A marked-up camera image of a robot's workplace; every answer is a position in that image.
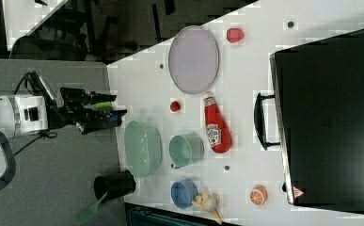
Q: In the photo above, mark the black utensil holder cup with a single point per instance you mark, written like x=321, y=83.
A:
x=112, y=186

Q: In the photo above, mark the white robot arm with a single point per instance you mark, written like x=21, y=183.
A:
x=24, y=115

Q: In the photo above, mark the beige plush garlic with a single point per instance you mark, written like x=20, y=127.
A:
x=208, y=203

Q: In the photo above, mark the large plush strawberry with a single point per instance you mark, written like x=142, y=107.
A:
x=235, y=34

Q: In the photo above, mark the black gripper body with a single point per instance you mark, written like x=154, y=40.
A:
x=70, y=109

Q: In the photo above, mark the green spatula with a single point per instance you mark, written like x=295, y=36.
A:
x=89, y=212

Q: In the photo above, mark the small plush strawberry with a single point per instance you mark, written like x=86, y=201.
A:
x=175, y=106

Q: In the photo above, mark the green metal mug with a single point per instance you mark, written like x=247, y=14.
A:
x=185, y=150

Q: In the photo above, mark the blue cup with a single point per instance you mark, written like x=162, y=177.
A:
x=183, y=193

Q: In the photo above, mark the lavender oval plate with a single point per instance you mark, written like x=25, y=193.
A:
x=193, y=60

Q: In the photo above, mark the green plastic strainer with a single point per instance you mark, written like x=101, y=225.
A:
x=143, y=148

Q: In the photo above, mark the blue metal frame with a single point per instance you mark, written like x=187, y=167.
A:
x=139, y=215

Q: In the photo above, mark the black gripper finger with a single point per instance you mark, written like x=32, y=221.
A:
x=97, y=98
x=99, y=120

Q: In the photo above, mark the red plush ketchup bottle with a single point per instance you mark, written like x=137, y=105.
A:
x=217, y=131

